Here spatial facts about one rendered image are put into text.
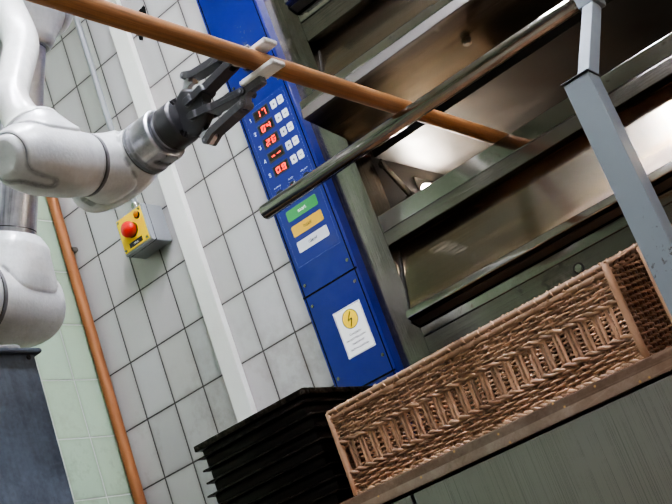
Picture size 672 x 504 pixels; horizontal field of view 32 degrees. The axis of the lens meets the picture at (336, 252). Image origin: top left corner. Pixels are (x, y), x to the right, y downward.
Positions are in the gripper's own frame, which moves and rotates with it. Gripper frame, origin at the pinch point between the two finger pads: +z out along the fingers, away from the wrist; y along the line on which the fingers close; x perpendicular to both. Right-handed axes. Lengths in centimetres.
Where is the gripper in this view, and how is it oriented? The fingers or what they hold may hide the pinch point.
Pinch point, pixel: (258, 63)
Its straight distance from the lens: 177.7
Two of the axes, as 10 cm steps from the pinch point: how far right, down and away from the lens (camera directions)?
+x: -5.9, -0.8, -8.1
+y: 3.3, 8.9, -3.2
